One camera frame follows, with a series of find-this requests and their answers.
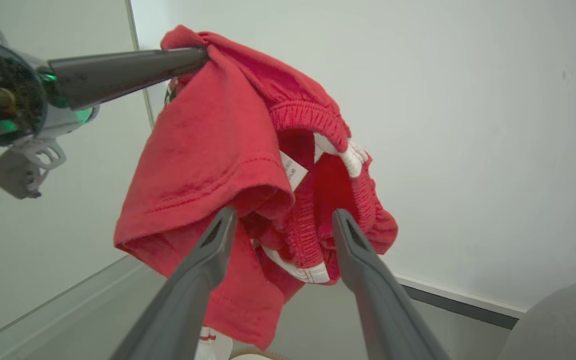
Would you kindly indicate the grey sofa seat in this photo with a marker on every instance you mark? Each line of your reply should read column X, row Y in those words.
column 563, row 325

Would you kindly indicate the white garment with red stripes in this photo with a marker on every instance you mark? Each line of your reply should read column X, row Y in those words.
column 215, row 345

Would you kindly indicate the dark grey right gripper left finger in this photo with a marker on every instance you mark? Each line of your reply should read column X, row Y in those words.
column 188, row 290

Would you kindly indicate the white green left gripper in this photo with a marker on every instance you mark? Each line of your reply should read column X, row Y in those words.
column 13, row 95

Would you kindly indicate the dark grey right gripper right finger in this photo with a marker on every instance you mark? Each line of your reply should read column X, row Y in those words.
column 383, row 310

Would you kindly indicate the woven laundry basket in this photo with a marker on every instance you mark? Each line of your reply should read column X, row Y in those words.
column 260, row 355

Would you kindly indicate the red shorts with white trim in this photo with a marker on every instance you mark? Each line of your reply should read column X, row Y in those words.
column 218, row 145

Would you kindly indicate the dark grey wall baseboard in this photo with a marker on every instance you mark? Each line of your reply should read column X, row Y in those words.
column 463, row 302

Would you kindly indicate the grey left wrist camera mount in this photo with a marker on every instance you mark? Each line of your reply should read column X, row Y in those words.
column 18, row 172

